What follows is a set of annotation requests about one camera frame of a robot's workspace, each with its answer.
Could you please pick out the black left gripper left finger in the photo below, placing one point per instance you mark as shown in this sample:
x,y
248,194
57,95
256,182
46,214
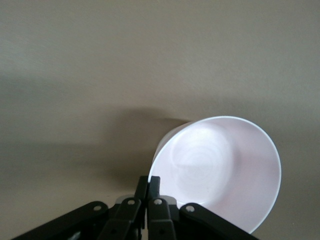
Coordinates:
x,y
117,220

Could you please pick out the brown tablecloth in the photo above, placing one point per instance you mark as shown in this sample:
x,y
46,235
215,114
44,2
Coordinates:
x,y
75,50

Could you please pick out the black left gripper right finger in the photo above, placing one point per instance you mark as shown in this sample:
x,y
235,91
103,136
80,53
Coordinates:
x,y
162,220

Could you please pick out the pink bowl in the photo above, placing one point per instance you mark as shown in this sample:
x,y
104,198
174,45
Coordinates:
x,y
217,165

